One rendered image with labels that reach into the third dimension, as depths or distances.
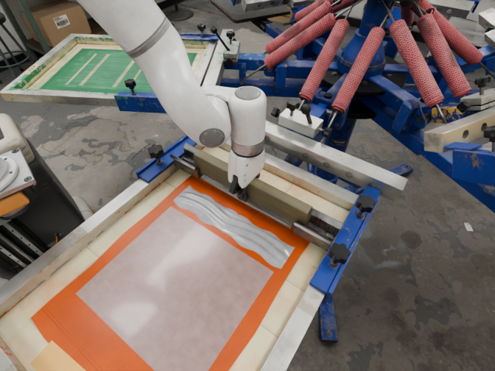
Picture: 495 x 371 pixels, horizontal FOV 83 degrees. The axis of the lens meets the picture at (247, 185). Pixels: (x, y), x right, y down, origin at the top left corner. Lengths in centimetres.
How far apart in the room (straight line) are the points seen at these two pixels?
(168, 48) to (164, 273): 49
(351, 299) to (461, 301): 60
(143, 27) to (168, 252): 50
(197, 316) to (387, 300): 135
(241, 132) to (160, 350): 47
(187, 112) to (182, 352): 46
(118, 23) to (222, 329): 57
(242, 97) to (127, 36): 21
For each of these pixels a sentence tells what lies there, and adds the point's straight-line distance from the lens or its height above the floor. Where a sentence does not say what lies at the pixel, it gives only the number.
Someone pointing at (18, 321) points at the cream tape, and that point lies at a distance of 82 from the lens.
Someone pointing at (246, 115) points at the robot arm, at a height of 128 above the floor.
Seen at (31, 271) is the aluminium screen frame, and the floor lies 99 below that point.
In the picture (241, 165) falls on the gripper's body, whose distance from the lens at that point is 63.
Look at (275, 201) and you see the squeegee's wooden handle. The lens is 70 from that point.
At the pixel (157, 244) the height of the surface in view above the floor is 95.
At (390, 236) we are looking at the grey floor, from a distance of 207.
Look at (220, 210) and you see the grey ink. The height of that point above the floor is 96.
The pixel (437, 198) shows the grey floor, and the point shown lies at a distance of 245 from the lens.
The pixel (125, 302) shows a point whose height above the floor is 95.
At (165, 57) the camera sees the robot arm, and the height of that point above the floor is 140.
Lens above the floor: 160
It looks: 49 degrees down
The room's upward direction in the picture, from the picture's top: straight up
